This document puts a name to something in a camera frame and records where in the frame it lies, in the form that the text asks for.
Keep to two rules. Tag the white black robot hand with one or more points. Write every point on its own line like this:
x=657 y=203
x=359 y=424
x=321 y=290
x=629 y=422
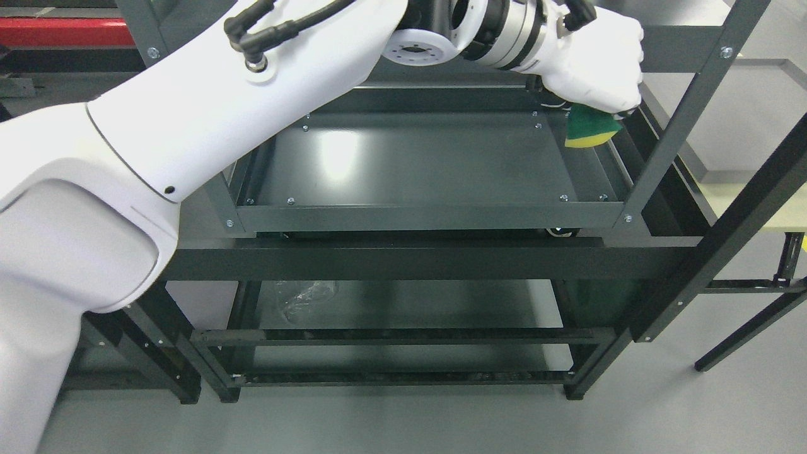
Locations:
x=598 y=65

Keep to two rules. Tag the green yellow sponge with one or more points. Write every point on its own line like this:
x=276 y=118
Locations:
x=588 y=127

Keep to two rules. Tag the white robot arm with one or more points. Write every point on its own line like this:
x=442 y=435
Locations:
x=91 y=191

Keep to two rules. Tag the dark grey shelf cart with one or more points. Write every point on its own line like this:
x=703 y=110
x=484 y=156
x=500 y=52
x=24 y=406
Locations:
x=444 y=135

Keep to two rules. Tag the black metal shelf rack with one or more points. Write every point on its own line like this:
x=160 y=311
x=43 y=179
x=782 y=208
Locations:
x=425 y=308

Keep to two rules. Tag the clear plastic bag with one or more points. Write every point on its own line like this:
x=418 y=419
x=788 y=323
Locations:
x=296 y=299

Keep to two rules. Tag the red bar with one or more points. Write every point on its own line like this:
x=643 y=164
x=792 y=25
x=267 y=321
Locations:
x=42 y=32

